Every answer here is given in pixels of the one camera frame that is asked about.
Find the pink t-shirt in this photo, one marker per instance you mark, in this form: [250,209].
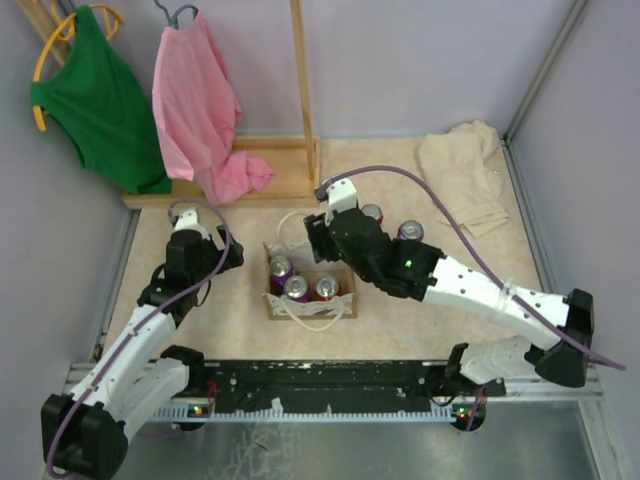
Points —
[196,111]

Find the green tank top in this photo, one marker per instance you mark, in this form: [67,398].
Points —
[97,101]

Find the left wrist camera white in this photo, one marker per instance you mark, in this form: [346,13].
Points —
[188,219]

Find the red can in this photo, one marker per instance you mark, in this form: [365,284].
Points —
[326,288]
[373,211]

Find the grey blue hanger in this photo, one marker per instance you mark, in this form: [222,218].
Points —
[172,19]

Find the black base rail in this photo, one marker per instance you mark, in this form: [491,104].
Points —
[342,387]

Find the wooden clothes rack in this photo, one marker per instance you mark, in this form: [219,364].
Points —
[296,160]

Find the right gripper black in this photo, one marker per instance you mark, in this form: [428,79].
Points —
[320,238]

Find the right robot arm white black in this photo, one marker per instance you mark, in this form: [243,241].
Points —
[551,332]

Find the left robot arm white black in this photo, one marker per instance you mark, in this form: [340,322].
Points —
[88,431]

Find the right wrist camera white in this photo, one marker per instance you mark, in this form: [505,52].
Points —
[340,196]

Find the beige folded cloth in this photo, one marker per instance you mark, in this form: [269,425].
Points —
[454,165]

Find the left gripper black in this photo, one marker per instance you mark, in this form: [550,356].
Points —
[234,257]

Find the canvas bag with white handles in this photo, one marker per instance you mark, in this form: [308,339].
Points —
[315,316]

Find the purple can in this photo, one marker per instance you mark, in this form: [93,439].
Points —
[410,230]
[280,270]
[296,288]

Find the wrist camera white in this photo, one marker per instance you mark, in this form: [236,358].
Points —
[340,196]
[188,219]

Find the yellow hanger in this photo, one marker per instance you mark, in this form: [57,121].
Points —
[64,32]

